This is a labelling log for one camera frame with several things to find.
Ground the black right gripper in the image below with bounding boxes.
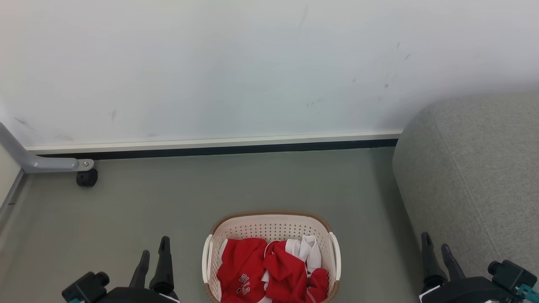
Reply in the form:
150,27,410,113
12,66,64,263
419,232,516,303

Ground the grey fabric sofa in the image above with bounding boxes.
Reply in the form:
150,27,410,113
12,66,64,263
392,90,539,291

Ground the red shirt with white print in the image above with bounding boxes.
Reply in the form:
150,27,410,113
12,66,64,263
216,238,270,303

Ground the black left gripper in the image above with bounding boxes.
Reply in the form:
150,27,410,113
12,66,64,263
98,236,181,303

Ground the white laundry basket brown rim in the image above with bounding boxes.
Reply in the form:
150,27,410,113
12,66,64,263
202,210,342,303

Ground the black caster wheel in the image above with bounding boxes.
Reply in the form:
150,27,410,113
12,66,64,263
76,168,99,187

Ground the red garment with white trim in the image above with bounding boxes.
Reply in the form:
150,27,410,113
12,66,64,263
263,240,330,303

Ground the white and black baseboard strip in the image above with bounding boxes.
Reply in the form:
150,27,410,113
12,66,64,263
26,130,403,159

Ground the grey metal stand leg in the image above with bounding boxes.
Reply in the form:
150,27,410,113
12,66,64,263
0,122,95,174

